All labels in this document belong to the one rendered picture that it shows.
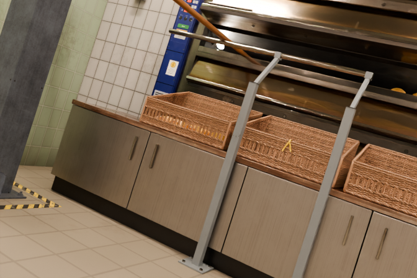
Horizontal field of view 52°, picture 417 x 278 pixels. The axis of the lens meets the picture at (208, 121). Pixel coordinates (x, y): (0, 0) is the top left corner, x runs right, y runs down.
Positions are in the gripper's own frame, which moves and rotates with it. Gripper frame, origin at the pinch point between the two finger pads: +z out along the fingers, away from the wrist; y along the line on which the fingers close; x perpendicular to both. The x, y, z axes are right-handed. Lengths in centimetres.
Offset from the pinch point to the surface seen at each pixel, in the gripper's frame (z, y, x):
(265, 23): 19.3, 10.3, -42.8
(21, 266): 8, 149, 84
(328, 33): 59, 10, -40
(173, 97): -22, 71, -34
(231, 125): 33, 77, -7
